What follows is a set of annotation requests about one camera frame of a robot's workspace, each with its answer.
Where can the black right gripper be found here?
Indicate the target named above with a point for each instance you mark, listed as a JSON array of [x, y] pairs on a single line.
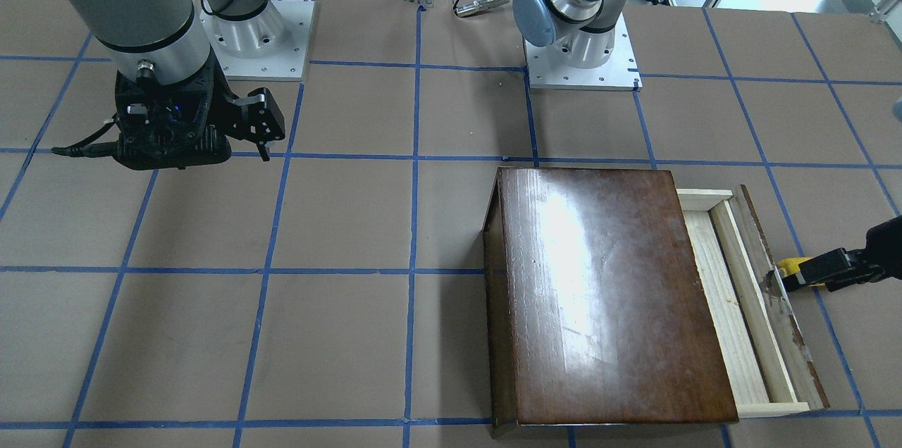
[[224, 103]]

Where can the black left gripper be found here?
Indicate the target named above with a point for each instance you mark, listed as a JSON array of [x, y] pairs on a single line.
[[889, 244]]

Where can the light wood drawer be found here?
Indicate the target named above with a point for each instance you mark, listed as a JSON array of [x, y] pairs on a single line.
[[770, 368]]

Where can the dark wooden drawer cabinet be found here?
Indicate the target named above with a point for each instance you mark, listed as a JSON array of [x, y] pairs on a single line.
[[596, 311]]

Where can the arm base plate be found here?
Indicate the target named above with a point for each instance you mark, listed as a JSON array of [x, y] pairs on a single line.
[[584, 61], [282, 57]]

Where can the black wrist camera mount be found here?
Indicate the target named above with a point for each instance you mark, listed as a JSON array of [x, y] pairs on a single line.
[[155, 138]]

